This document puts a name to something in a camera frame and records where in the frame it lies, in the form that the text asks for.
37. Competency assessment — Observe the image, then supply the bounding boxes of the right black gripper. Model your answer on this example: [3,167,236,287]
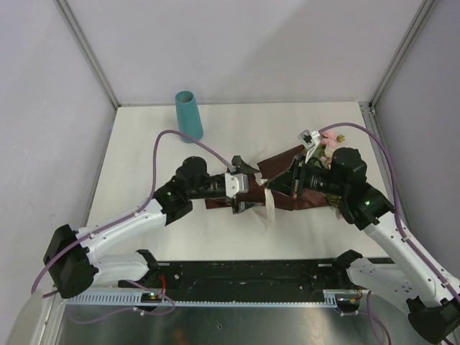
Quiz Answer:
[264,153,346,199]

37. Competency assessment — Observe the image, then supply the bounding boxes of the dark red wrapping paper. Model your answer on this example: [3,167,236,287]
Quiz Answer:
[205,145,341,213]

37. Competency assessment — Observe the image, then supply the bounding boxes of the cream ribbon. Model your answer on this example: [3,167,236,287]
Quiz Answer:
[247,145,278,231]

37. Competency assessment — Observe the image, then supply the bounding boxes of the pink artificial flower bunch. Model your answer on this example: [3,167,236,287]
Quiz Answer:
[303,130,345,219]

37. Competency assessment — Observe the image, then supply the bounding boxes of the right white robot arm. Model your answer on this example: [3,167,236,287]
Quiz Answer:
[266,147,459,344]

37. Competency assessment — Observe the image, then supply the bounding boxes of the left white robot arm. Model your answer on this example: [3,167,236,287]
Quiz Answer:
[43,156,259,299]

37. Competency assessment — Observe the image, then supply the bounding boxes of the teal conical vase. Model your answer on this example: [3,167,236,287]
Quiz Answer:
[175,91,203,140]

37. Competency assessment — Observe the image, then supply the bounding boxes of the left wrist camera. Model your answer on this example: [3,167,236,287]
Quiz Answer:
[224,172,251,198]

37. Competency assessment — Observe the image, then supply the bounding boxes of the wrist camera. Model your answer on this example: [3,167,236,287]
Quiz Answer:
[224,172,251,198]
[298,129,321,150]

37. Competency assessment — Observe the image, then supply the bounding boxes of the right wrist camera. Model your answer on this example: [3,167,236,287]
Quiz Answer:
[298,129,321,150]

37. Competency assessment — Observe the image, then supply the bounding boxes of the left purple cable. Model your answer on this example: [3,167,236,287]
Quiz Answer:
[30,129,234,299]

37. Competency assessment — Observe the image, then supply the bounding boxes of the purple cable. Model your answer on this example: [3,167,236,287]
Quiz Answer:
[318,123,460,299]
[30,129,234,299]

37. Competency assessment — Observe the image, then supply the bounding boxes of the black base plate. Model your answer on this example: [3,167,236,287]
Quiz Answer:
[137,259,357,303]

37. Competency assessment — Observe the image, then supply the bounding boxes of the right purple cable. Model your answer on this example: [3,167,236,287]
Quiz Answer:
[318,123,460,299]

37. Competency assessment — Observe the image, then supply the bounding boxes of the grey slotted cable duct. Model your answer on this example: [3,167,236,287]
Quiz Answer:
[66,289,362,308]

